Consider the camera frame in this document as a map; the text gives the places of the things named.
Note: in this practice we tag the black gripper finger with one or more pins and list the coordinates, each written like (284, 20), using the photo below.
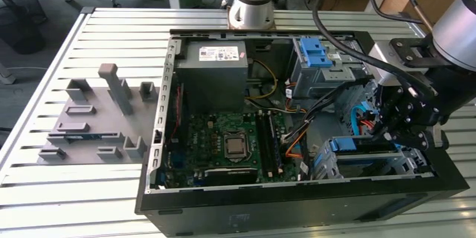
(412, 139)
(393, 109)

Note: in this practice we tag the hard disk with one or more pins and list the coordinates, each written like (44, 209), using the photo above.
(345, 144)

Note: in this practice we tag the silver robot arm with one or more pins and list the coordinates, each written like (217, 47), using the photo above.
(252, 12)

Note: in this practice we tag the metal disk bay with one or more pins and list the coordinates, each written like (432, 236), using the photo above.
(368, 160)

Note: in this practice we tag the metal drive cage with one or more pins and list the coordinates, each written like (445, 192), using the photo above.
(335, 76)

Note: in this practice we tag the blue plastic drive latch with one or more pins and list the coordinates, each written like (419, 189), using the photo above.
(316, 57)

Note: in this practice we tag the black RAM slot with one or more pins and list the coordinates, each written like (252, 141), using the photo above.
(263, 143)

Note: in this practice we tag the silver CPU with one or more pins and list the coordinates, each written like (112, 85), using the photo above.
(235, 146)

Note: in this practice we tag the CPU socket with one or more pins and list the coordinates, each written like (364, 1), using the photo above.
(236, 160)

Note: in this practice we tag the black open PC case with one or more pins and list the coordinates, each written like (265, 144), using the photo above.
(260, 213)

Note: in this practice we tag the grey power supply unit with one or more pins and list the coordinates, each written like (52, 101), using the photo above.
(212, 87)

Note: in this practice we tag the black graphics card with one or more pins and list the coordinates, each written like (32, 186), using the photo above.
(231, 176)

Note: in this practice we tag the green motherboard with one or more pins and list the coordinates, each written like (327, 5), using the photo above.
(208, 121)

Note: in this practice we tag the grey parts rack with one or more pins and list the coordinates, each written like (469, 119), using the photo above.
(100, 121)

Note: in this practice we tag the RAM stick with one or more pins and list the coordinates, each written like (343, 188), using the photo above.
(83, 137)

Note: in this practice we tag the black mesh waste bin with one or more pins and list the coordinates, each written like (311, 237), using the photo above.
(21, 26)

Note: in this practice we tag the grey desk foot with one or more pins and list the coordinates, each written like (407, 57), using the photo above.
(5, 76)

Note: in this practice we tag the silver camera bracket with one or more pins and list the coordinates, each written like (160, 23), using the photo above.
(443, 137)

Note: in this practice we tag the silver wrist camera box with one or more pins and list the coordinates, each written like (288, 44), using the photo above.
(383, 62)

